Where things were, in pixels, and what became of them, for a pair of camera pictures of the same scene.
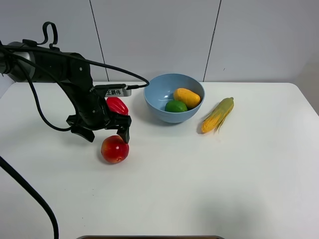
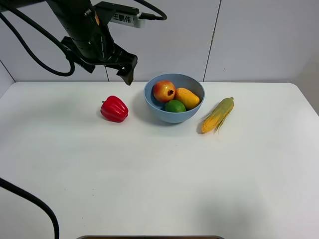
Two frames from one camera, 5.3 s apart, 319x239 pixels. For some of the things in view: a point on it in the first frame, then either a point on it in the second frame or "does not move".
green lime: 175,106 does not move
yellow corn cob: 215,119 does not move
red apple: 114,150 → 164,91
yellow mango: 191,99 does not move
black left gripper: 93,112 → 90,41
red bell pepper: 116,105 does not move
